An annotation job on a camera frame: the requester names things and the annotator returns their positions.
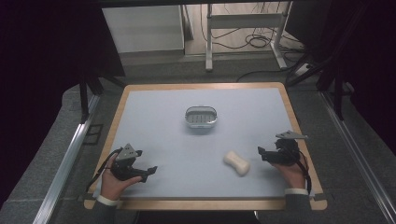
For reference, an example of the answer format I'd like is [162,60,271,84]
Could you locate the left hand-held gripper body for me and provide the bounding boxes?
[109,143,149,182]

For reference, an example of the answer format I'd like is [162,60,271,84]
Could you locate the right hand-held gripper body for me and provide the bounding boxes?
[264,130,309,166]

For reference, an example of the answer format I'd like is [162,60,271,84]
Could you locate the white soap bar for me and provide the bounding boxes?
[222,150,251,177]

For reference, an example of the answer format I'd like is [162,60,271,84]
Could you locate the white soap dish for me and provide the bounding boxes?
[184,105,219,130]

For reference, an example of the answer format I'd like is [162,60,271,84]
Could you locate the person's right hand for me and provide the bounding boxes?
[272,152,308,191]

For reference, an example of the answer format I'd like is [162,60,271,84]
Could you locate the person's left hand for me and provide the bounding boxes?
[99,161,143,202]

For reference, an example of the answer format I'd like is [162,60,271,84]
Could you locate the light blue table mat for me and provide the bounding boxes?
[92,87,316,200]

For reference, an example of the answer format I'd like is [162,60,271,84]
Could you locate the wooden table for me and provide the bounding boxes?
[83,81,329,212]

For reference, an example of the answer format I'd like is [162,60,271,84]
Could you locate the black metal stand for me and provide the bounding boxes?
[78,73,127,125]
[286,52,356,122]

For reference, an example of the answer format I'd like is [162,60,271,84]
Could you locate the white power strip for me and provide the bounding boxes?
[293,63,313,77]

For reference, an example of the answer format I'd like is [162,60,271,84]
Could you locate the black curtain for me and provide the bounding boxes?
[284,0,396,147]
[0,0,126,209]

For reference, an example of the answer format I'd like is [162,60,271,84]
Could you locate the white cabinet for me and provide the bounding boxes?
[101,5,186,54]

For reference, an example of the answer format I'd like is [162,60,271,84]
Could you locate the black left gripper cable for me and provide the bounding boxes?
[85,147,123,193]

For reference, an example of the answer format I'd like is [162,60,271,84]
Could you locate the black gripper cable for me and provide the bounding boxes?
[85,147,123,193]
[294,150,313,196]

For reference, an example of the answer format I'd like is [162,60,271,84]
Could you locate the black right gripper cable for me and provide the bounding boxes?
[294,150,313,196]

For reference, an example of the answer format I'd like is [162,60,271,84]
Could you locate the aluminium rail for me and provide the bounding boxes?
[318,91,396,224]
[32,93,102,224]

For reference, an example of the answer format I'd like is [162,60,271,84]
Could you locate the black floor cables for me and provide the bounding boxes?
[199,2,307,84]

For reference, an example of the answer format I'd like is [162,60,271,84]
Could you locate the white metal desk frame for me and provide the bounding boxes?
[205,1,293,73]

